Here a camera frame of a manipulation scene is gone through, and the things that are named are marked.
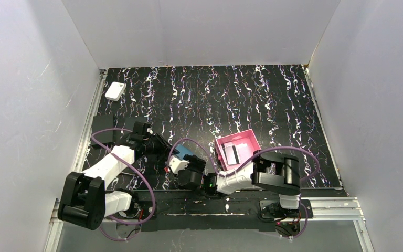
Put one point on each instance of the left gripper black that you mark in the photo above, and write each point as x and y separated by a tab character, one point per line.
158	145

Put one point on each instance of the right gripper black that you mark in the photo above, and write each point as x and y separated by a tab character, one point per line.
190	166

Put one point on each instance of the pink plastic box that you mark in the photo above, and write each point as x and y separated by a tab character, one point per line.
246	142

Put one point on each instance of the blue card holder wallet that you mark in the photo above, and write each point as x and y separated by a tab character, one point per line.
180	152

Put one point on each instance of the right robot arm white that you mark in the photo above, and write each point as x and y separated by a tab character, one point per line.
271	171

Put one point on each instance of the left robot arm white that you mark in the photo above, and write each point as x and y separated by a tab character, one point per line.
86	200

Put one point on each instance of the credit card in pink box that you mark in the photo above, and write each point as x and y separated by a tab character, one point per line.
231	154

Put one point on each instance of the black box near left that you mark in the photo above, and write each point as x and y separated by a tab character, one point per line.
130	121

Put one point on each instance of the white small device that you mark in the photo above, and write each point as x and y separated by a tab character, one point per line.
115	90

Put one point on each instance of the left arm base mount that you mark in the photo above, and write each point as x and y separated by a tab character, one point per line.
146	210

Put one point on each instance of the aluminium frame rail left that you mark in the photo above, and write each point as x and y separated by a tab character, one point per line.
85	136

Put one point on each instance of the aluminium frame rail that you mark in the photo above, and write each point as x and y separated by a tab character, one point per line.
85	136
323	209

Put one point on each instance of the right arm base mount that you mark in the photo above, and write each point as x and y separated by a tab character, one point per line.
288	223

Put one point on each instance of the aluminium frame rail front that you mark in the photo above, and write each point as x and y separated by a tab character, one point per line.
323	209

